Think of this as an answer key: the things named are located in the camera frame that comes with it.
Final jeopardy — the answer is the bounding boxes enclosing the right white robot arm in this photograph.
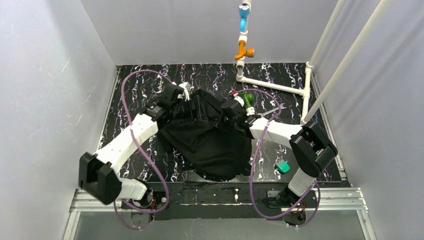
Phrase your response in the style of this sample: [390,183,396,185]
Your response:
[221,99,338,205]

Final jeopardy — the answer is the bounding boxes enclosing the orange tap valve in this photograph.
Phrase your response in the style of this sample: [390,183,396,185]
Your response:
[234,40,256,61]

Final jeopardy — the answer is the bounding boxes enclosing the purple cable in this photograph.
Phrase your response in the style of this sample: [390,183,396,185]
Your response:
[231,88,322,229]
[113,69,175,231]

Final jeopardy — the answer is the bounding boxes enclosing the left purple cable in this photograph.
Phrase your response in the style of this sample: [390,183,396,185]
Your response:
[113,69,175,231]

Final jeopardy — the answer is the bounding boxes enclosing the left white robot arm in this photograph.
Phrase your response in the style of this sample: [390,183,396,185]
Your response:
[78,82,191,205]

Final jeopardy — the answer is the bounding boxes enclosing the small teal box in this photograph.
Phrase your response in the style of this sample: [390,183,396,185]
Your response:
[275,160,290,174]

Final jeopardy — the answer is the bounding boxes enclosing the green and white pipe fitting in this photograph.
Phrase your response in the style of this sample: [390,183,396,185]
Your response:
[241,91,256,116]

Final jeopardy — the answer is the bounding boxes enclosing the blue pipe valve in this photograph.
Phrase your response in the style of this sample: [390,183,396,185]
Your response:
[238,2,251,32]

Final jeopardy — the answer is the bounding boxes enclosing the white PVC pipe frame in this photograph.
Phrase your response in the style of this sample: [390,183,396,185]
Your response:
[235,0,392,125]

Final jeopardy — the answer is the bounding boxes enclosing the black backpack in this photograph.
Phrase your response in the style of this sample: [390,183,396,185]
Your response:
[156,89,252,181]

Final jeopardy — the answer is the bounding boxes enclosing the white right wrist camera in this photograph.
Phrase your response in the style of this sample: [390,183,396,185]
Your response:
[232,91,245,107]

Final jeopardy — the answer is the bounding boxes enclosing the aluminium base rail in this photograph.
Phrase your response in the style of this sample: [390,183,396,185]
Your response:
[63,185,376,240]

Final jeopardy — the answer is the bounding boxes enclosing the silver open-end wrench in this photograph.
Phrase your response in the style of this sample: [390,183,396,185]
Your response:
[258,103,286,117]

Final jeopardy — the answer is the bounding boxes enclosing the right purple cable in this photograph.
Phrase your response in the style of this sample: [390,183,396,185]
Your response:
[231,88,322,229]

